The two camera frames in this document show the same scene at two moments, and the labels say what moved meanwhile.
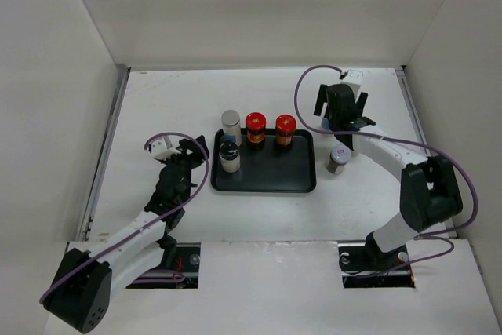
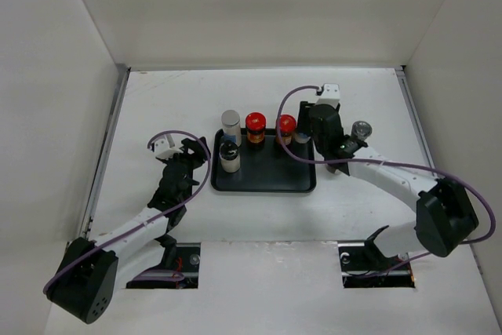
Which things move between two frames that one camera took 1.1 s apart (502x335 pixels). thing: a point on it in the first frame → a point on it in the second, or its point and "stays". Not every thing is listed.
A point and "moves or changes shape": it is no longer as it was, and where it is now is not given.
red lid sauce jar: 255,124 stays
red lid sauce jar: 285,125 stays
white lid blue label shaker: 325,124 moves or changes shape
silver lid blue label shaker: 231,125 stays
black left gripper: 196,150 stays
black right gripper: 322,98 → 304,115
